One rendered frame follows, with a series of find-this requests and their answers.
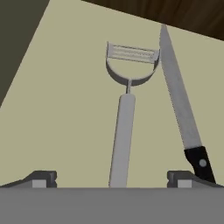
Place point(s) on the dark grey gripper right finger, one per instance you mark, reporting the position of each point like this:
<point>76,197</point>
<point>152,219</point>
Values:
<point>180,176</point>

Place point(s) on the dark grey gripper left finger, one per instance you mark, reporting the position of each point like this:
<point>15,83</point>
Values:
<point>43,176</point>

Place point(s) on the grey peeler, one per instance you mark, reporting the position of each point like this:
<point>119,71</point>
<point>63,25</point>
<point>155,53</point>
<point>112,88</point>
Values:
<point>124,128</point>

